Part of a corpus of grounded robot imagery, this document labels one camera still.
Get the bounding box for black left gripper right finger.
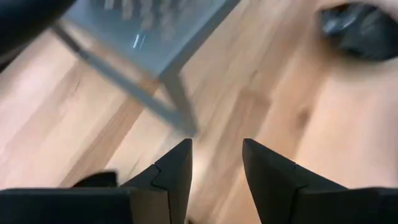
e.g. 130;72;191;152
242;138;349;224

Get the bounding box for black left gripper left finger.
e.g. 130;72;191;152
120;138;194;224

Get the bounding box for black mini shaped plate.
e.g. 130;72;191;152
317;1;398;62

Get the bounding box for grey metal shelf riser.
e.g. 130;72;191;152
51;0;242;138

